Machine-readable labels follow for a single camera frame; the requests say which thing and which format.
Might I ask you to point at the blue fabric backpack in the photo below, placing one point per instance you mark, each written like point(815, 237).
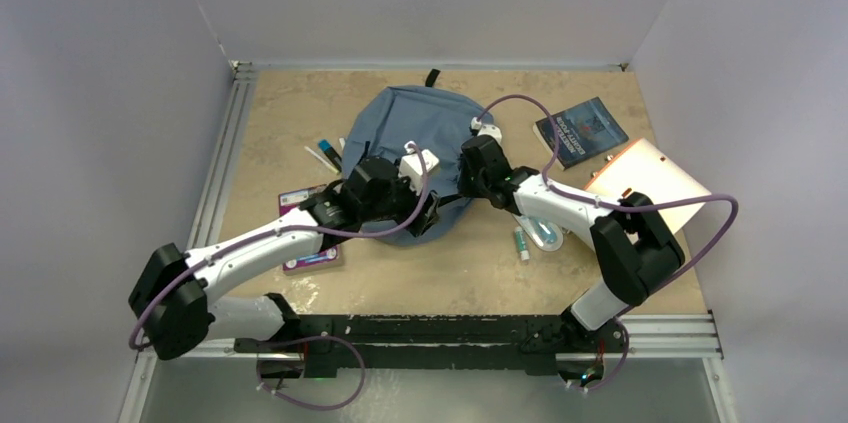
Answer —
point(435, 119)

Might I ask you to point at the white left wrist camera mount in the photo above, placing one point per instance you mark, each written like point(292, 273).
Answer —
point(417, 165)

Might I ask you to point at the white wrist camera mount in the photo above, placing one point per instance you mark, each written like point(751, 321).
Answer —
point(417, 165)
point(480, 128)

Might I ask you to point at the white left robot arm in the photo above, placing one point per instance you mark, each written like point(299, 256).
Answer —
point(172, 298)

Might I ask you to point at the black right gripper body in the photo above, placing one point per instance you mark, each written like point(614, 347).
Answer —
point(471, 184)

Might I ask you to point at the light blue scissors blister pack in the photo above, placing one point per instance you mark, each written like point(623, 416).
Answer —
point(544, 235)

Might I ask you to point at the green white glue stick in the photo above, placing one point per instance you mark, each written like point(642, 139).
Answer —
point(521, 244)

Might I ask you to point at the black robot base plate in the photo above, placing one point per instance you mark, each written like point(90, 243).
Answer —
point(538, 345)

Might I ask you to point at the dark blue paperback book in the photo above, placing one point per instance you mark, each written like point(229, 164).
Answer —
point(580, 133)

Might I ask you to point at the white orange-edged ring binder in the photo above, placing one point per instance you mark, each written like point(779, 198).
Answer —
point(641, 167)

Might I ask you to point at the aluminium frame rails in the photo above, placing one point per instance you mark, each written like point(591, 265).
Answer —
point(674, 366)

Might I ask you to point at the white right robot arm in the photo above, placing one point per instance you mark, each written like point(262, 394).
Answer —
point(635, 249)

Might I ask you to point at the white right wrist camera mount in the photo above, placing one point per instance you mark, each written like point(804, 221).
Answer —
point(480, 128)

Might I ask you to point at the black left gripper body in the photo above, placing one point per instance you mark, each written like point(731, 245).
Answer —
point(398, 203)

